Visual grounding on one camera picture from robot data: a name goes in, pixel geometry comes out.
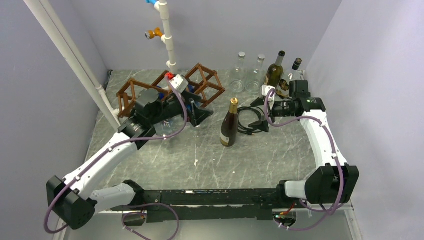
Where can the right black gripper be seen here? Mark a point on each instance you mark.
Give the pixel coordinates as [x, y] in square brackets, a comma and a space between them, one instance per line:
[262, 125]

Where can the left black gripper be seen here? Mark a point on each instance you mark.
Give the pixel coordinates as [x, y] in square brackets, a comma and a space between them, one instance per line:
[197, 114]

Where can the clear glass bottle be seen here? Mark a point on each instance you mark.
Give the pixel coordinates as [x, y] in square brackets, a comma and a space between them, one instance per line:
[254, 75]
[237, 73]

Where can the dark bottle gold foil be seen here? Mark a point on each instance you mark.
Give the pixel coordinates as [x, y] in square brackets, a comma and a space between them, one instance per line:
[229, 127]

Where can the olive green bottle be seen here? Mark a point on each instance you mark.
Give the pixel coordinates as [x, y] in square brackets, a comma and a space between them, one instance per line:
[275, 71]

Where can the clear bottle black cap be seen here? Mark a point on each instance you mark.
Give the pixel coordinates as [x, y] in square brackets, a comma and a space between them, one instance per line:
[284, 87]

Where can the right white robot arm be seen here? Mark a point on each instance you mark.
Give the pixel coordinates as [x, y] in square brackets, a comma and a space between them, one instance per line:
[333, 180]

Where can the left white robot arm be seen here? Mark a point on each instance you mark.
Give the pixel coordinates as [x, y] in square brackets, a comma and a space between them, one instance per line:
[75, 198]

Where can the blue labelled clear bottle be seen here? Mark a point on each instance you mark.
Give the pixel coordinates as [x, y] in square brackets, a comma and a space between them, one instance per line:
[168, 127]

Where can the brown wooden wine rack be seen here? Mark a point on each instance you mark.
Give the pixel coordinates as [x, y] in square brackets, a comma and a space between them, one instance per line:
[205, 81]

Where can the orange pipe fitting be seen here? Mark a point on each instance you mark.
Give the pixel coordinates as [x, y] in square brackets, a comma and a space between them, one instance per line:
[151, 34]

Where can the white pvc pipe stand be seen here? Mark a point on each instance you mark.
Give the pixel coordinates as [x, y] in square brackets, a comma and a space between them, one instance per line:
[162, 7]

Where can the white diagonal pole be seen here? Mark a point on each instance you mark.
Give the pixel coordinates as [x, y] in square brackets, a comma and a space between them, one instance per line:
[45, 14]

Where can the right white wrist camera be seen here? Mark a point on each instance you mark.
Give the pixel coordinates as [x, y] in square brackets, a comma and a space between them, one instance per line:
[265, 90]

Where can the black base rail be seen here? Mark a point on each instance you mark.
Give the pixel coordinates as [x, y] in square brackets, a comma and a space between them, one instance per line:
[210, 204]

